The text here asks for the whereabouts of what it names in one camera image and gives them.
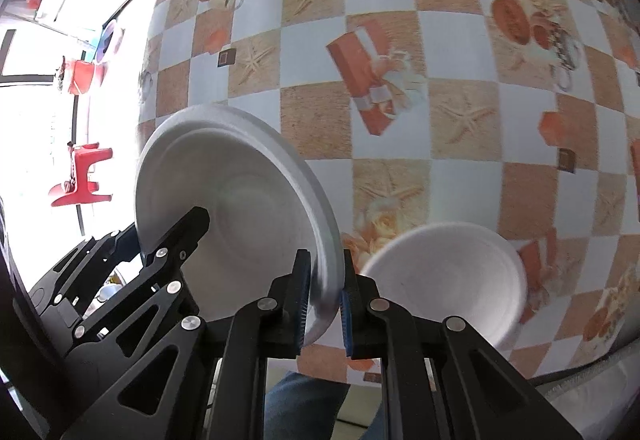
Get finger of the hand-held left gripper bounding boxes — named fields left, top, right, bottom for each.
left=29, top=224, right=142, bottom=317
left=70, top=207, right=210, bottom=347

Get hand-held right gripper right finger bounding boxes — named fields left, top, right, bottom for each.
left=340, top=265, right=583, bottom=440

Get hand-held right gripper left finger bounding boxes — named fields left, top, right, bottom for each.
left=60, top=249, right=313, bottom=440

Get small white foam bowl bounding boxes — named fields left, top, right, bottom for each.
left=359, top=221, right=528, bottom=350

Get red plastic stool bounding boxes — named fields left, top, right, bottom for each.
left=49, top=144, right=115, bottom=208

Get person's blue jeans leg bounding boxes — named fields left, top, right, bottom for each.
left=264, top=370, right=388, bottom=440

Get red plastic bucket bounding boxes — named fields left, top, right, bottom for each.
left=59, top=58, right=106, bottom=95

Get checked orange white tablecloth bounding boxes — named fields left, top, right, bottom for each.
left=135, top=0, right=640, bottom=381

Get purple plastic basin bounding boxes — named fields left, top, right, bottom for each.
left=95, top=20, right=125, bottom=63

